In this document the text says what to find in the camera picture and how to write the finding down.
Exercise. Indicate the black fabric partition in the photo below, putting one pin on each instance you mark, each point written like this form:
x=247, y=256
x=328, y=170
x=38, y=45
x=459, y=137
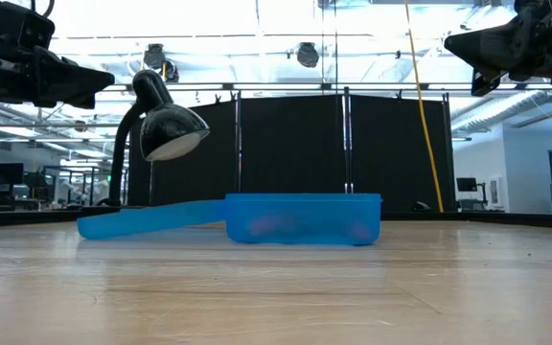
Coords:
x=295, y=144

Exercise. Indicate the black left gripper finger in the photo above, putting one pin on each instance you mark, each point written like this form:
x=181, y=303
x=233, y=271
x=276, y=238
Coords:
x=77, y=101
x=70, y=79

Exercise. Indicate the black desk lamp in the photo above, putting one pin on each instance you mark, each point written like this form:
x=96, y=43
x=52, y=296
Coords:
x=170, y=127

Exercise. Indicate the black hanging spotlight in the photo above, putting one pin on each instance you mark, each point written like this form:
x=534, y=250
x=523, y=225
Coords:
x=156, y=57
x=307, y=55

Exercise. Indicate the blue translucent plastic supply box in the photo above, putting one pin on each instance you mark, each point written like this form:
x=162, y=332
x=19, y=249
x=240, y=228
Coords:
x=305, y=218

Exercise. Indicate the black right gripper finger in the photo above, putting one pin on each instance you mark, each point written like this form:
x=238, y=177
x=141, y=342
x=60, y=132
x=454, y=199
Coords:
x=484, y=81
x=489, y=48

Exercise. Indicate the computer monitor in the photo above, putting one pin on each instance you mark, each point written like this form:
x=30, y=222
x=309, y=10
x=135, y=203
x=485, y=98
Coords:
x=6, y=173
x=466, y=184

